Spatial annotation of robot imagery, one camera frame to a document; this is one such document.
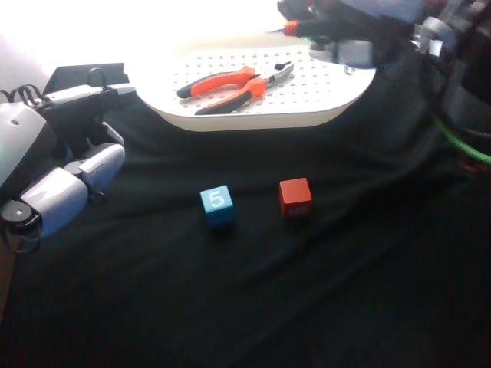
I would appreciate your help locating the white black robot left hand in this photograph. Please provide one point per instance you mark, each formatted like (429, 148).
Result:
(65, 191)

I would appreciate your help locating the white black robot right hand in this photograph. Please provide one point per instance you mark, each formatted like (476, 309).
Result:
(356, 27)

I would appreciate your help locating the orange black utility knife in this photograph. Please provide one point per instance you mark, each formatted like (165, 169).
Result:
(292, 27)

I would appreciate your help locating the orange black pliers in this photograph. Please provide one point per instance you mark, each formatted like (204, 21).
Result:
(253, 86)

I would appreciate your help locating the white perforated plastic tray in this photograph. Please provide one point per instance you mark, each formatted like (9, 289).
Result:
(307, 99)

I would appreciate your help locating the blue number cube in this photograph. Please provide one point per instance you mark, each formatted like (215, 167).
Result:
(216, 203)

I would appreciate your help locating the red number cube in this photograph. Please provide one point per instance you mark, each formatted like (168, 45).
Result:
(294, 191)

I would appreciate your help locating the black table cloth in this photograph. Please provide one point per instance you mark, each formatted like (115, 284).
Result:
(245, 291)

